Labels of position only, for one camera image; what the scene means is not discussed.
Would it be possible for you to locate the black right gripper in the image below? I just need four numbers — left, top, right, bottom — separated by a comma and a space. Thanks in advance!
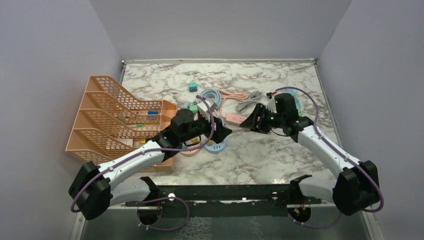
241, 103, 285, 134

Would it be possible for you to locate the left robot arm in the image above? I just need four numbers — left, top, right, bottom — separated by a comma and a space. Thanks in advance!
68, 109, 233, 220

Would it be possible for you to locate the pink power strip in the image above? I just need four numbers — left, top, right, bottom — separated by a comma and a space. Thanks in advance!
225, 113, 247, 126

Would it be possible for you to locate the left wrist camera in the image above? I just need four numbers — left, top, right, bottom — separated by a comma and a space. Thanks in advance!
197, 101, 217, 122

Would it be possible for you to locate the blue coiled cable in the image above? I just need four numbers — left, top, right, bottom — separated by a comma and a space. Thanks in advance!
199, 88, 223, 109

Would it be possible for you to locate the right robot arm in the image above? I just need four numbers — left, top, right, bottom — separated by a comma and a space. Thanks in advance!
239, 93, 384, 216

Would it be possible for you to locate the pink round power socket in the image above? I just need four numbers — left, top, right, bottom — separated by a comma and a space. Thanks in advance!
180, 144, 200, 157

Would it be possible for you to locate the orange plastic desk organizer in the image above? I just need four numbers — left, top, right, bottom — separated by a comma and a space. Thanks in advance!
65, 75, 177, 165

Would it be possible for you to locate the pink strip cable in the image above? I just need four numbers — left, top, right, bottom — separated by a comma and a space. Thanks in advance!
215, 88, 249, 117

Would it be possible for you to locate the blue white eraser block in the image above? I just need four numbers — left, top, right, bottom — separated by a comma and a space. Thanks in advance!
147, 110, 158, 117

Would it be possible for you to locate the grey bundled cable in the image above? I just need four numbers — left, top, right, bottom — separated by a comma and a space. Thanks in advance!
235, 91, 266, 114

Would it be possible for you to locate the black metal base rail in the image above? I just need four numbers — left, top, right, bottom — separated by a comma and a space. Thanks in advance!
79, 183, 322, 218

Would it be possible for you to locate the green charger cube left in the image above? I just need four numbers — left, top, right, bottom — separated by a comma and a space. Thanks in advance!
188, 105, 199, 114

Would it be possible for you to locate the teal charger cube far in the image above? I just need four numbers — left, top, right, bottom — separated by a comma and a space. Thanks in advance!
188, 82, 198, 93

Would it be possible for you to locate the blue plug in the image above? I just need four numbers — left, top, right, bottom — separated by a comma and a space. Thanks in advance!
182, 101, 191, 109

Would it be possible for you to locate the blue round power socket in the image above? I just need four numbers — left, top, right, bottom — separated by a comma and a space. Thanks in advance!
203, 139, 227, 154

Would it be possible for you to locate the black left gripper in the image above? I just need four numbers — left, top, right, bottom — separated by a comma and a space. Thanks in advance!
180, 112, 232, 144

